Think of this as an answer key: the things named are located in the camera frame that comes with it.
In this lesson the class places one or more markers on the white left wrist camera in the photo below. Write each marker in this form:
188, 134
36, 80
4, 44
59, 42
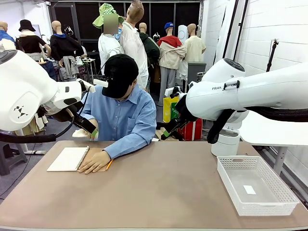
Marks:
91, 89

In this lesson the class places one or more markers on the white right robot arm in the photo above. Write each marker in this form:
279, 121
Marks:
211, 103

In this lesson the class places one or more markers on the person's torso blue shirt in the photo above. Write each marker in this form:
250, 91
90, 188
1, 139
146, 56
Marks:
127, 113

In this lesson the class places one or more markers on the white robot mounting table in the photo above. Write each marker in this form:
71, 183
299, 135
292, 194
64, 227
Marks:
264, 132

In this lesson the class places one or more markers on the black tripod stand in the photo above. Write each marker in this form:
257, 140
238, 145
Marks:
272, 55

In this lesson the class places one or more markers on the mannequin in cream shirt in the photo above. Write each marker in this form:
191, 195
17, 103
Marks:
195, 48

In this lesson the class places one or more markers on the blue baseball cap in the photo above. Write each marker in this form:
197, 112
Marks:
169, 25

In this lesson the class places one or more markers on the green checked bucket hat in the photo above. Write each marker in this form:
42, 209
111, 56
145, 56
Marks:
106, 9

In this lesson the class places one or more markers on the right gripper green-tipped black finger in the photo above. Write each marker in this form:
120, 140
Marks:
178, 127
173, 125

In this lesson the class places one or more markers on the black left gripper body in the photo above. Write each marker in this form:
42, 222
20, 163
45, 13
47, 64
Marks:
67, 115

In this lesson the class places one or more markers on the white paper ball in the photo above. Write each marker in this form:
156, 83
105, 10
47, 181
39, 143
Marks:
78, 134

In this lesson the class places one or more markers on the left gripper green-tipped black finger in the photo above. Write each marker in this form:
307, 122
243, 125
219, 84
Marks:
83, 128
86, 124

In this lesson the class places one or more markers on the person's left hand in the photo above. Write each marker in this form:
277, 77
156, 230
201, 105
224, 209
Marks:
95, 162

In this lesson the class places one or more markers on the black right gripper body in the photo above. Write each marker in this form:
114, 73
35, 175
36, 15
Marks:
185, 113

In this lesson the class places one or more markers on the grey metal cabinet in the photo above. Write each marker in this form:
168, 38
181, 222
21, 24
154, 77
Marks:
193, 72

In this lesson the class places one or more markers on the small head-mounted camera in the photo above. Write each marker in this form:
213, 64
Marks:
100, 83

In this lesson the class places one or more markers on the small white rectangular label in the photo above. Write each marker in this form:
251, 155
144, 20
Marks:
249, 189

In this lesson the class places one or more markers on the mannequin in dark green jacket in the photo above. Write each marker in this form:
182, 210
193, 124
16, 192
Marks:
151, 50

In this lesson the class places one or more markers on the mannequin in blue shirt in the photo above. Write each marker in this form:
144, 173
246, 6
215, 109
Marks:
4, 36

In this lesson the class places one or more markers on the yellow recycling bin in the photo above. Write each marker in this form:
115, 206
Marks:
167, 113

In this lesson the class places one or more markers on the black bucket hat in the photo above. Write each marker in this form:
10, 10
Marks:
26, 25

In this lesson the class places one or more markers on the mannequin in black hoodie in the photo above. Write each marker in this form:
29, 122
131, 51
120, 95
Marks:
62, 48

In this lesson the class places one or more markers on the mannequin in black top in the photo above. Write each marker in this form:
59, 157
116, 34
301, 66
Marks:
31, 44

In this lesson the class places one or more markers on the dark grey plastic stool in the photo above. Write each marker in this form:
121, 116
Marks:
7, 154

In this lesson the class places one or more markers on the black chair base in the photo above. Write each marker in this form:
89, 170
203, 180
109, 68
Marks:
159, 125

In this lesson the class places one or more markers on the black baseball cap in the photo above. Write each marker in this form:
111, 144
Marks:
121, 74

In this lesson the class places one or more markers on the white cylindrical trash can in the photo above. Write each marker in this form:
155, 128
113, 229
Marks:
225, 146

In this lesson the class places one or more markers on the orange pencil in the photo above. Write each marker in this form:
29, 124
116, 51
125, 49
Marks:
109, 164

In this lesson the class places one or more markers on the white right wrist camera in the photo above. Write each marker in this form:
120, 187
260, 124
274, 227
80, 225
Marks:
169, 92

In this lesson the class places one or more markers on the mannequin in red beige jacket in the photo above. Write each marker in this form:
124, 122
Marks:
170, 55

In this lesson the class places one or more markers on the person's left forearm blue sleeve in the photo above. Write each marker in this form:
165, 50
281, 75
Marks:
127, 146

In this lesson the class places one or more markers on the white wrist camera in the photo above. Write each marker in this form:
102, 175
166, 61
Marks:
91, 89
169, 92

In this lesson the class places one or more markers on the green recycling bin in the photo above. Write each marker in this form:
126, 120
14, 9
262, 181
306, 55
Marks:
174, 111

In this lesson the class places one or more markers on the tall brown-haired mannequin white shirt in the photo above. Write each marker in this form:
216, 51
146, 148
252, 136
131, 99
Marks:
134, 48

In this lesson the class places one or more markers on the white perforated plastic basket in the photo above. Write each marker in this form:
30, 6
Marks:
252, 183

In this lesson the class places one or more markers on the white oval device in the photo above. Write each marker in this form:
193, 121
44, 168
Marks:
183, 34

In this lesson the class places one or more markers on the white stand leg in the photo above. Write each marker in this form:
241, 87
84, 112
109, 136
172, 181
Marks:
21, 142

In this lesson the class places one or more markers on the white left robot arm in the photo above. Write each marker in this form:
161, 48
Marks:
24, 79

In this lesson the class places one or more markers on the spiral notebook brown cover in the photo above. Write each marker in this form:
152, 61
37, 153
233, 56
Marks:
66, 160

